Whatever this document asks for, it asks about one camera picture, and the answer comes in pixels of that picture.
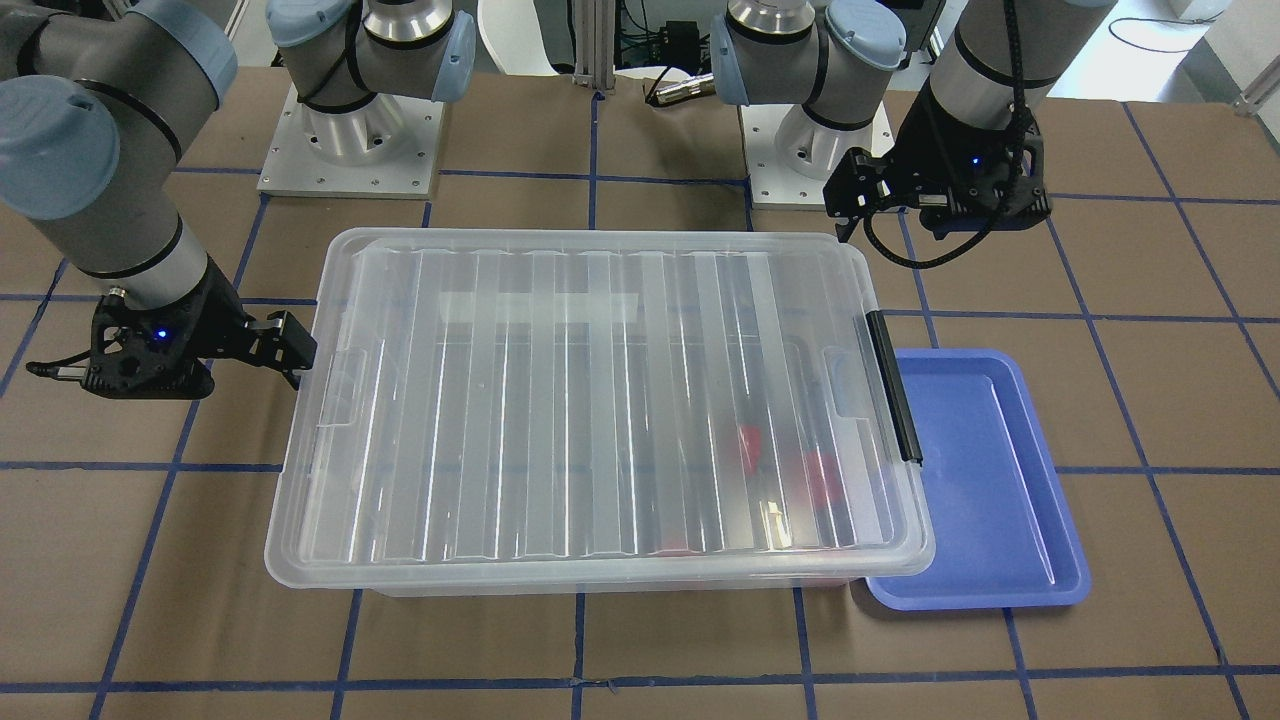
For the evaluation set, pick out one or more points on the clear plastic box lid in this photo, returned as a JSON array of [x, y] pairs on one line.
[[600, 400]]

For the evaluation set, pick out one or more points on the black box latch handle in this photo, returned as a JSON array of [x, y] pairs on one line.
[[889, 370]]

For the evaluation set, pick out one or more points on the aluminium frame post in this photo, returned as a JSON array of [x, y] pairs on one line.
[[594, 30]]

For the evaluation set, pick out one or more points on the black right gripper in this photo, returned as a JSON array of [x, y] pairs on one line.
[[222, 318]]

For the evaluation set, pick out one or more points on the blue plastic tray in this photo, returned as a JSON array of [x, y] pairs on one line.
[[1005, 535]]

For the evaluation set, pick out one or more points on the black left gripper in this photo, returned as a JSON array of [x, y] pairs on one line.
[[918, 158]]

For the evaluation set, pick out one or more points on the red block with stud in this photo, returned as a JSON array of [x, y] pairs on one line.
[[750, 448]]

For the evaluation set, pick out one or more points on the clear plastic storage box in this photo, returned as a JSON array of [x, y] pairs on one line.
[[600, 575]]

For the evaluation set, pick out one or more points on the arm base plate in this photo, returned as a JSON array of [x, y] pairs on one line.
[[387, 150], [790, 157]]

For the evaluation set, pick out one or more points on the red block upper pair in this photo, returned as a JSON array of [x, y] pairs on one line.
[[817, 464]]

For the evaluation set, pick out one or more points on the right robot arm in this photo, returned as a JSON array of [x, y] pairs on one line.
[[98, 113]]

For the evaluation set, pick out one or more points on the white chair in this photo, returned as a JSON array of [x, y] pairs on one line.
[[511, 32]]

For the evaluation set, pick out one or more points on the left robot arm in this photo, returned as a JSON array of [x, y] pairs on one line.
[[836, 62]]

